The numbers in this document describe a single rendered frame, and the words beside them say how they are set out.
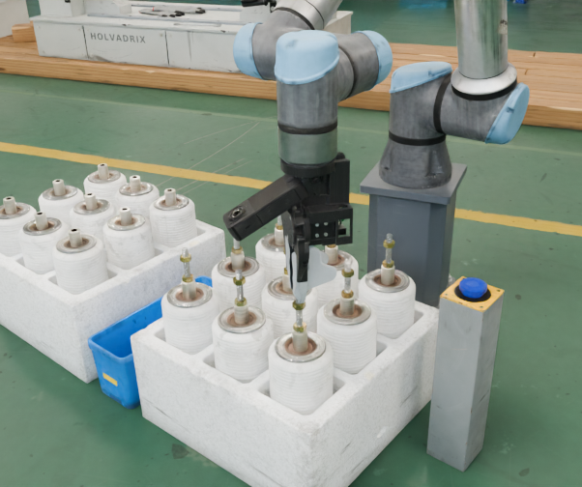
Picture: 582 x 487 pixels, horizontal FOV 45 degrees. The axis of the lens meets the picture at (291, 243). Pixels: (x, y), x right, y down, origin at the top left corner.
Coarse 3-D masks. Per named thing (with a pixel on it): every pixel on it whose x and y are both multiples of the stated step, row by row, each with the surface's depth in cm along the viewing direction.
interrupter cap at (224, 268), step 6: (228, 258) 128; (246, 258) 128; (252, 258) 128; (222, 264) 126; (228, 264) 126; (246, 264) 127; (252, 264) 126; (258, 264) 126; (222, 270) 124; (228, 270) 125; (246, 270) 124; (252, 270) 124; (228, 276) 123; (246, 276) 123
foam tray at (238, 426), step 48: (144, 336) 120; (384, 336) 118; (432, 336) 123; (144, 384) 123; (192, 384) 113; (240, 384) 108; (336, 384) 110; (384, 384) 112; (432, 384) 129; (192, 432) 119; (240, 432) 109; (288, 432) 101; (336, 432) 104; (384, 432) 118; (288, 480) 106; (336, 480) 109
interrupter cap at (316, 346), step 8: (280, 336) 106; (288, 336) 106; (312, 336) 106; (320, 336) 106; (280, 344) 105; (288, 344) 105; (312, 344) 105; (320, 344) 104; (280, 352) 103; (288, 352) 103; (296, 352) 103; (304, 352) 103; (312, 352) 103; (320, 352) 102; (288, 360) 101; (296, 360) 101; (304, 360) 101; (312, 360) 101
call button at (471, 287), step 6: (462, 282) 104; (468, 282) 104; (474, 282) 104; (480, 282) 104; (462, 288) 103; (468, 288) 103; (474, 288) 103; (480, 288) 103; (486, 288) 103; (468, 294) 103; (474, 294) 102; (480, 294) 103
